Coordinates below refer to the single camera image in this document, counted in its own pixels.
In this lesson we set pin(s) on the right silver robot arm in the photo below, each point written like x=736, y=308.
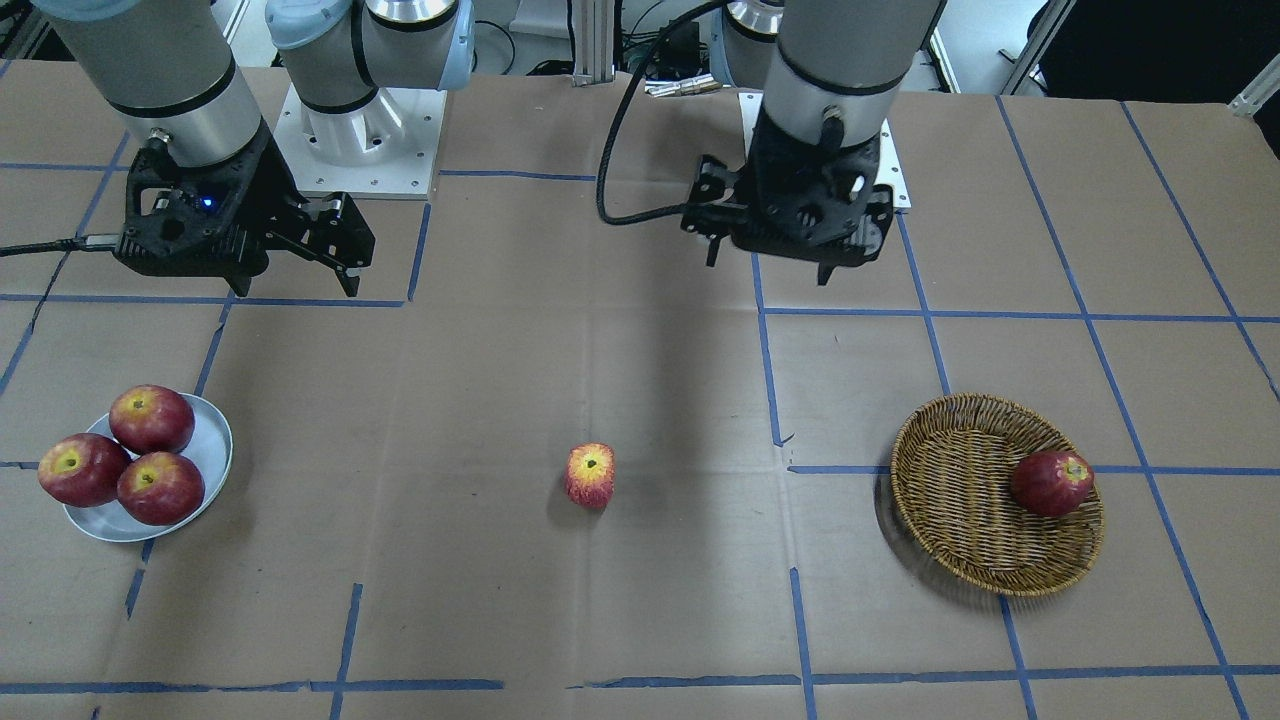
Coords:
x=166, y=64

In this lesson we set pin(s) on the light blue plate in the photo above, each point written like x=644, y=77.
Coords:
x=211, y=448

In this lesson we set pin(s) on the red apple plate front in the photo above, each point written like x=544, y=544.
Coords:
x=161, y=489

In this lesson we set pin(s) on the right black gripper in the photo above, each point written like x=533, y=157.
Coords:
x=268, y=185

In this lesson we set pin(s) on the woven wicker basket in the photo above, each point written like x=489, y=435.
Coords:
x=951, y=467

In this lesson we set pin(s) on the red apple plate back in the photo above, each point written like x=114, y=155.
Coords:
x=147, y=419

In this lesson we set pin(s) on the red apple plate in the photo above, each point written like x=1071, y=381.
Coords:
x=161, y=489
x=147, y=419
x=82, y=470

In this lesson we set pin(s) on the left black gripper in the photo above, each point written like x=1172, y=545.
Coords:
x=716, y=192

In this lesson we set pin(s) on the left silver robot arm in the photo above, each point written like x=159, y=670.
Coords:
x=807, y=57

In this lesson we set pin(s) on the aluminium frame post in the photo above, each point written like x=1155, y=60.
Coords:
x=592, y=27

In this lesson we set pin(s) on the red apple in basket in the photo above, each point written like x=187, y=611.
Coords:
x=1051, y=483

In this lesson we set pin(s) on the red yellow apple carried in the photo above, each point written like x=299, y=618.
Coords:
x=589, y=475

